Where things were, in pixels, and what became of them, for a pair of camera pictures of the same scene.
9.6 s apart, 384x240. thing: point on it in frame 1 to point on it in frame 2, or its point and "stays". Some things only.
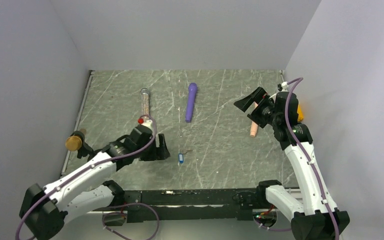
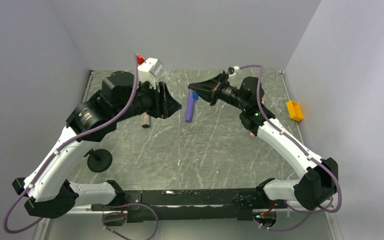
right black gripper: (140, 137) to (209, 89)
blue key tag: (181, 158) to (195, 95)
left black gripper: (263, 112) to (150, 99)
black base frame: (160, 206) stays
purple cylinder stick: (192, 90) stays
